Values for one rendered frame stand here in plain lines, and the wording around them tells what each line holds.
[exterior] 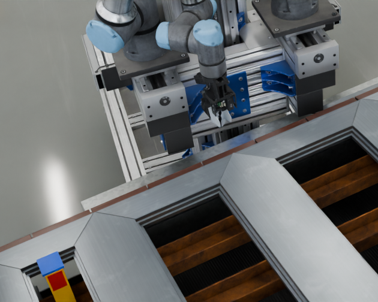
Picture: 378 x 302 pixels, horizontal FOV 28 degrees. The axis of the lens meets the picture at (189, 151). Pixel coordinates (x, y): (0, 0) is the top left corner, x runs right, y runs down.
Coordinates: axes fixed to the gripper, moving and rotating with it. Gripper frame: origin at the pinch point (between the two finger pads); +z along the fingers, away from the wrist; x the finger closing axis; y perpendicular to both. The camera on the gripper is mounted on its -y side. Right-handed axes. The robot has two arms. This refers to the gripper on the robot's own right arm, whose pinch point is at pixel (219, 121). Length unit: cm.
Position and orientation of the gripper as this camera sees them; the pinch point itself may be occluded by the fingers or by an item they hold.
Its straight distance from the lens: 226.4
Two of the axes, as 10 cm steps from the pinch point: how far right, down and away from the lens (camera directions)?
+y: 4.1, 5.6, -7.2
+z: 1.5, 7.4, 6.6
